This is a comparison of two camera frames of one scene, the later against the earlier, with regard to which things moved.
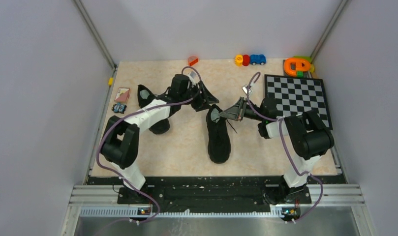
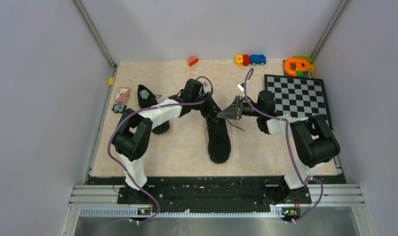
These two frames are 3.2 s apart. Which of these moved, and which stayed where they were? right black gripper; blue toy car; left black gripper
Moved: left black gripper
Stayed: blue toy car; right black gripper
